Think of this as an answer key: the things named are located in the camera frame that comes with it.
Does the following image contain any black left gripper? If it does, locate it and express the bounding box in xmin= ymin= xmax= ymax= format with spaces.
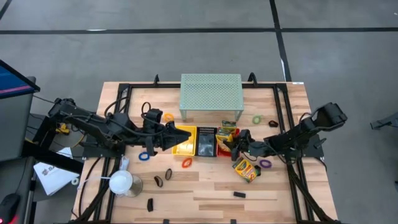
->
xmin=136 ymin=108 xmax=192 ymax=156

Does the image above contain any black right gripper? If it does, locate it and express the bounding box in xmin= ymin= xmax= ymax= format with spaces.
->
xmin=222 ymin=128 xmax=269 ymax=162

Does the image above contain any red plastic basket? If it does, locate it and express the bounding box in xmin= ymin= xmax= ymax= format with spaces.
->
xmin=216 ymin=127 xmax=242 ymax=157

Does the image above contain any black plastic basket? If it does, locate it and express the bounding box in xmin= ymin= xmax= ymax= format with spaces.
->
xmin=196 ymin=126 xmax=218 ymax=157

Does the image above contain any yellow plastic basket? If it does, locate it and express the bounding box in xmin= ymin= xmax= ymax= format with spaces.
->
xmin=171 ymin=125 xmax=198 ymax=157

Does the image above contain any green mesh metal shelf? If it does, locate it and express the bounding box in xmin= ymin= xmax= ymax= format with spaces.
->
xmin=179 ymin=73 xmax=245 ymax=122

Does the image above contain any white globe table lamp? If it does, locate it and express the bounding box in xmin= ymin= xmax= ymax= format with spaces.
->
xmin=108 ymin=169 xmax=144 ymax=198

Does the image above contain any white paper sheet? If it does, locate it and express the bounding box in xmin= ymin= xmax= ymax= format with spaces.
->
xmin=33 ymin=146 xmax=80 ymax=197

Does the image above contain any black stand foot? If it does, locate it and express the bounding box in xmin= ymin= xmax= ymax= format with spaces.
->
xmin=369 ymin=111 xmax=398 ymax=131

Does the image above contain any grey cabinet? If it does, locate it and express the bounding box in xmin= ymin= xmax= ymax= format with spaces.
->
xmin=0 ymin=76 xmax=37 ymax=162

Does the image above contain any black computer monitor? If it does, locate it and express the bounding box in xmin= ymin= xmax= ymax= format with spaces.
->
xmin=0 ymin=58 xmax=41 ymax=100

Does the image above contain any black computer mouse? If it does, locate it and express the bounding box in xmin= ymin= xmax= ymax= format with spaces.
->
xmin=0 ymin=192 xmax=21 ymax=223

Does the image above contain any black aluminium rail frame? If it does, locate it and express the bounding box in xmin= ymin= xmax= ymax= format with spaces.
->
xmin=74 ymin=81 xmax=340 ymax=224

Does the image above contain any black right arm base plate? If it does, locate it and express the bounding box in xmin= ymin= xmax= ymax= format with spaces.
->
xmin=278 ymin=133 xmax=325 ymax=159

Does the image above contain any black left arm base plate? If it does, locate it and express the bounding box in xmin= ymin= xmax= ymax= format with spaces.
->
xmin=82 ymin=133 xmax=127 ymax=159

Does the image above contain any yellow cable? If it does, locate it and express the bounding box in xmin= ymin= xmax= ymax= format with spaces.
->
xmin=55 ymin=123 xmax=86 ymax=149

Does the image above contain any black desk frame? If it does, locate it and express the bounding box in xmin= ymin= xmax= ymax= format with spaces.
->
xmin=21 ymin=114 xmax=85 ymax=175

